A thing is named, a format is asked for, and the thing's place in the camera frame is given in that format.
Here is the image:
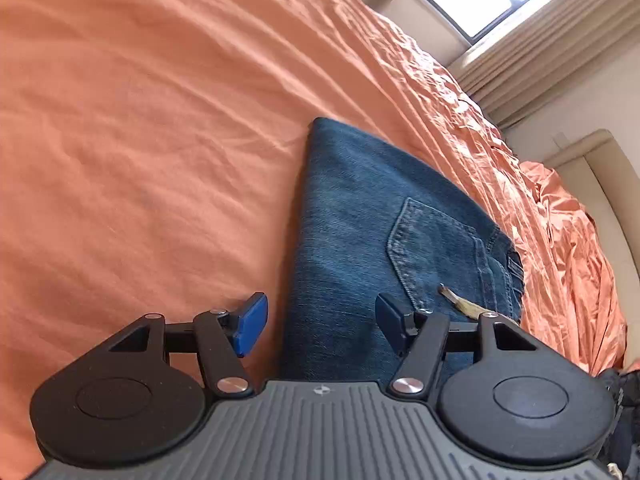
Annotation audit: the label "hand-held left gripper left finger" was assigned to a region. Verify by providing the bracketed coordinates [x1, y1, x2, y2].
[107, 291, 270, 400]

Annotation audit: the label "narrow beige curtain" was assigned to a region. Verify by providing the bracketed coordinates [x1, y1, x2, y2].
[446, 0, 640, 130]

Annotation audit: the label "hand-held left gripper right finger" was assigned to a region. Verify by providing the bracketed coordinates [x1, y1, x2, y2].
[374, 293, 540, 402]

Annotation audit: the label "blue denim pants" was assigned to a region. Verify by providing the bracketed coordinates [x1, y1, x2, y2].
[276, 117, 526, 382]

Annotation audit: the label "bed with orange sheet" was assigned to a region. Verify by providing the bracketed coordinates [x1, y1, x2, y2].
[0, 0, 629, 471]

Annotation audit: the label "dark cloth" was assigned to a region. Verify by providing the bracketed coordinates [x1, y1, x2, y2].
[596, 366, 640, 480]

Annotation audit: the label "crumpled orange blanket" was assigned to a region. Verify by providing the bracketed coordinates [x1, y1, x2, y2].
[518, 160, 629, 377]

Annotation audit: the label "beige headboard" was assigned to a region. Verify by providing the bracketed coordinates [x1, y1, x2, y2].
[542, 129, 640, 363]

